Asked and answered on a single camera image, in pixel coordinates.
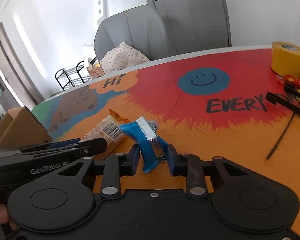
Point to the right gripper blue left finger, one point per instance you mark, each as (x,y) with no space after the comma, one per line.
(133,158)

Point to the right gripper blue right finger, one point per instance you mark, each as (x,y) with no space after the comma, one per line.
(171,156)

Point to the blue white snack packet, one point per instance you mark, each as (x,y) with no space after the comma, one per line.
(153,148)

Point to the orange biscuit packet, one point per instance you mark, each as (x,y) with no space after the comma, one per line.
(109,130)

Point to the brown cardboard box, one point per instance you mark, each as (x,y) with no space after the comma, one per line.
(19,127)

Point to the colourful printed table mat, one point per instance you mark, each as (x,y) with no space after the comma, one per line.
(206,103)

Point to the brown paper bag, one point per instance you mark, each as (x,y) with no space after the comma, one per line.
(94,68)

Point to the black metal shoe rack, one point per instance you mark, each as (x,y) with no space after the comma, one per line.
(69,78)

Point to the dotted cream pillow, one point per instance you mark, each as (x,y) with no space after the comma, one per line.
(122,57)

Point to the grey armchair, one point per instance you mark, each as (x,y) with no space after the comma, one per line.
(140,27)

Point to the red candy wrapper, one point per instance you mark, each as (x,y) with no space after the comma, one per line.
(288,80)

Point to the open interior door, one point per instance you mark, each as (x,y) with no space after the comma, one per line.
(6,72)

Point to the grey room door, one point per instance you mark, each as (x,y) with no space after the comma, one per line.
(195,25)

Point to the yellow tape roll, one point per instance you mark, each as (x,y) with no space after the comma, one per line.
(285,59)

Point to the white perforated board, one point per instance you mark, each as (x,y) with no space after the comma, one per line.
(102,10)

